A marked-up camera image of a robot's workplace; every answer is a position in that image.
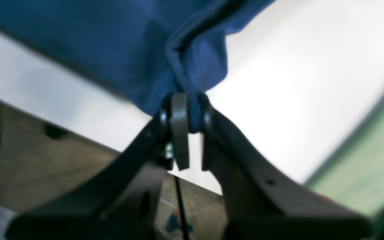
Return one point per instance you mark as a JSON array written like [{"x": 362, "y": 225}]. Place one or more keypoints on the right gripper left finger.
[{"x": 119, "y": 203}]

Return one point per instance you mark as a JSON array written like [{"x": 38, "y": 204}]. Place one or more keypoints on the grey-green fabric curtain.
[{"x": 355, "y": 177}]

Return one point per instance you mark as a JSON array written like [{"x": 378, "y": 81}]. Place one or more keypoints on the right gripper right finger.
[{"x": 260, "y": 201}]

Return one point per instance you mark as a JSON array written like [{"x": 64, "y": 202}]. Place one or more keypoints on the dark blue t-shirt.
[{"x": 143, "y": 49}]

